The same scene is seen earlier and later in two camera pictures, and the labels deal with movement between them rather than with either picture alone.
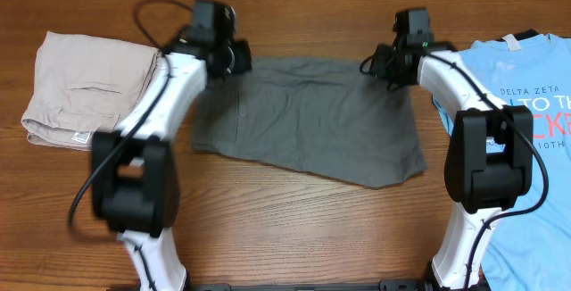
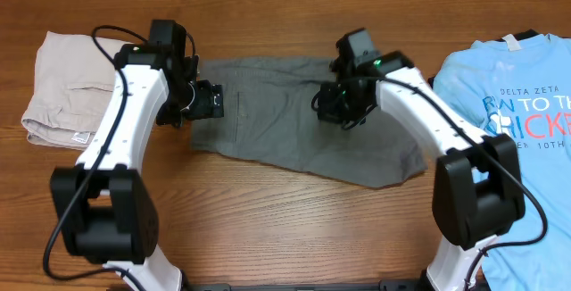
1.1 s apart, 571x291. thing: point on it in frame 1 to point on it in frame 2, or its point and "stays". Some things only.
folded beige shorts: [82, 85] stays
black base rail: [384, 286] stays
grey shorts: [330, 117] stays
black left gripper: [243, 60] to [209, 103]
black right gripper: [381, 55] to [329, 112]
